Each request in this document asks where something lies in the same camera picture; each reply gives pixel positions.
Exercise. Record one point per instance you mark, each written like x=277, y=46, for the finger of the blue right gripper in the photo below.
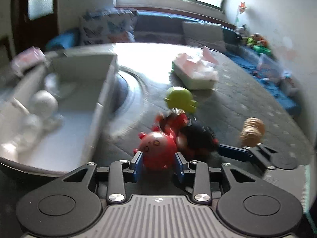
x=234, y=153

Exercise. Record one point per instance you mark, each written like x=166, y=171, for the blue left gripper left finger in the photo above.
x=135, y=167

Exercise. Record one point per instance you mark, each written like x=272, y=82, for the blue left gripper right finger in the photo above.
x=181, y=167

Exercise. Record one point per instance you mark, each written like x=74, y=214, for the red round pig toy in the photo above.
x=158, y=150

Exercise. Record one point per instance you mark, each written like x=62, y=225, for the black red doll toy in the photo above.
x=193, y=139

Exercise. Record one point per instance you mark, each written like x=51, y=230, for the green round alien toy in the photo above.
x=181, y=98

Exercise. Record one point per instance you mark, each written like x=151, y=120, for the tan peanut shaped toy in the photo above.
x=252, y=132

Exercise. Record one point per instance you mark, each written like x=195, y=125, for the round black turntable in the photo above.
x=129, y=103

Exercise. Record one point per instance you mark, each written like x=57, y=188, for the clear plastic toy bin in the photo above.
x=270, y=69

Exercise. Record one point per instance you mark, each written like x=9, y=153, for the open tissue pack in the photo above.
x=197, y=71

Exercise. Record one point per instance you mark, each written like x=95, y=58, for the grey storage box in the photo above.
x=86, y=84

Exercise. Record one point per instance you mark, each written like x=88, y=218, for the pile of plush toys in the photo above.
x=255, y=42

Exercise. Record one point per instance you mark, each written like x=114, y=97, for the white plush toy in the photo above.
x=40, y=117

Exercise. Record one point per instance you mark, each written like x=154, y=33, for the grey cushion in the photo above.
x=204, y=35

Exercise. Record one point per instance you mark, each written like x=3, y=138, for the butterfly print pillow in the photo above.
x=108, y=26

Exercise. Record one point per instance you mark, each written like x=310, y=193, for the blue sofa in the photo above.
x=157, y=27

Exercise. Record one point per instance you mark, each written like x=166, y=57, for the pink tissue pack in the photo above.
x=26, y=60

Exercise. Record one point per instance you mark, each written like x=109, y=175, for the brown wooden door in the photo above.
x=34, y=23

